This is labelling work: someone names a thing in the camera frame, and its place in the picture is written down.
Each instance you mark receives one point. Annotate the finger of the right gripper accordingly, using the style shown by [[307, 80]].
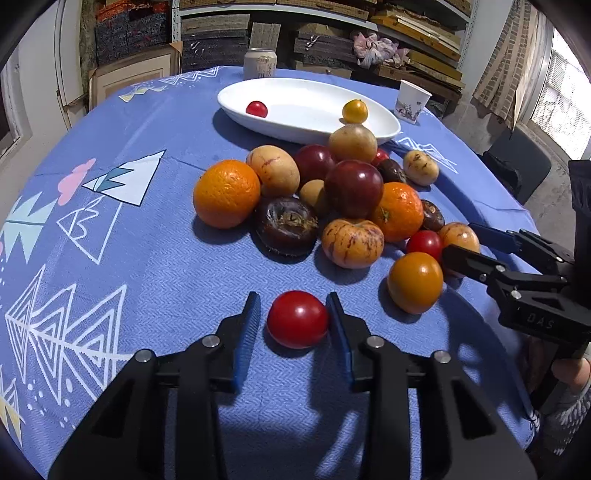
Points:
[[468, 263], [503, 241]]

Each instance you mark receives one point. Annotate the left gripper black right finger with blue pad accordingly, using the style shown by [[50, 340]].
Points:
[[462, 435]]

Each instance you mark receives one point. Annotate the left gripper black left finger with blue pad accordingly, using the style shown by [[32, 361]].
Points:
[[160, 412]]

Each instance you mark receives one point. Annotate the small red cherry tomato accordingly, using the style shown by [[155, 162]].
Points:
[[426, 241]]

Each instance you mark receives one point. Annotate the orange yellow tomato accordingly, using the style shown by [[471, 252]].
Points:
[[415, 282]]

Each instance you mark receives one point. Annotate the small striped yellow fruit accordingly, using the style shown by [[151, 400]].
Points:
[[421, 168]]

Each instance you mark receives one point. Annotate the striped orange round fruit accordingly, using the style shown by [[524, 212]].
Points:
[[353, 244]]

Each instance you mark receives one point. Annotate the large dark red plum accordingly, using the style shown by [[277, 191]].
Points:
[[354, 189]]

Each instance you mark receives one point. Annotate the tan round fruit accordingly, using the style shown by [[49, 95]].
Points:
[[353, 142]]

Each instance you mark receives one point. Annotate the small brown longan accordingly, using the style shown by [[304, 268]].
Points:
[[313, 194]]

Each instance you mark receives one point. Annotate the dark purple persimmon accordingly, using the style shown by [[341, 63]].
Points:
[[286, 226]]

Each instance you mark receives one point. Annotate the large orange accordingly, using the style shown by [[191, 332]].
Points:
[[225, 195]]

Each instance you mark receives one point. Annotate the dark maroon small fruit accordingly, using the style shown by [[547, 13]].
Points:
[[433, 217]]

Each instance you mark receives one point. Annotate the orange mandarin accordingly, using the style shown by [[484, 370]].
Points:
[[400, 213]]

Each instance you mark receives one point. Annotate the small dark purple fruit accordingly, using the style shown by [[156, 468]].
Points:
[[391, 171]]

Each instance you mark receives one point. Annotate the yellow striped pepino melon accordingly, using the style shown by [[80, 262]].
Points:
[[276, 169]]

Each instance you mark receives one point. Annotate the person's hand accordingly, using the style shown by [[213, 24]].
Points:
[[575, 373]]

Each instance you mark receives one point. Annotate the black chair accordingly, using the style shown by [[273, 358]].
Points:
[[528, 166]]

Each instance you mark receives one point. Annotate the white paper cup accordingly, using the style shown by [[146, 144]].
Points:
[[411, 101]]

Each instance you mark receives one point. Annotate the yellow cherry tomato on plate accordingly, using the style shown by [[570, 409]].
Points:
[[355, 112]]

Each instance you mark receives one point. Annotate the blue patterned tablecloth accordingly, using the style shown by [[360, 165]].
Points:
[[87, 280]]

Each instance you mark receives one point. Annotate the white oval plate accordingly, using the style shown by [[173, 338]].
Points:
[[301, 111]]

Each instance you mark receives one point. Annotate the pink cloth bundle on shelf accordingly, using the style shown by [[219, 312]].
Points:
[[373, 50]]

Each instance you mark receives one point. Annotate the red cherry tomato on plate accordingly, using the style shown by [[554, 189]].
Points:
[[257, 108]]

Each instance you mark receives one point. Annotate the metal storage shelf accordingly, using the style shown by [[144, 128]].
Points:
[[318, 34]]

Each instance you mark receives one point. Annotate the silver beverage can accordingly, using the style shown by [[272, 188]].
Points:
[[259, 63]]

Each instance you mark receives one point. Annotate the cardboard framed panel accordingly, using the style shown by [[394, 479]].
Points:
[[151, 64]]

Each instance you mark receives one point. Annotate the window frame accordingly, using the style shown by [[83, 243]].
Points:
[[19, 130]]

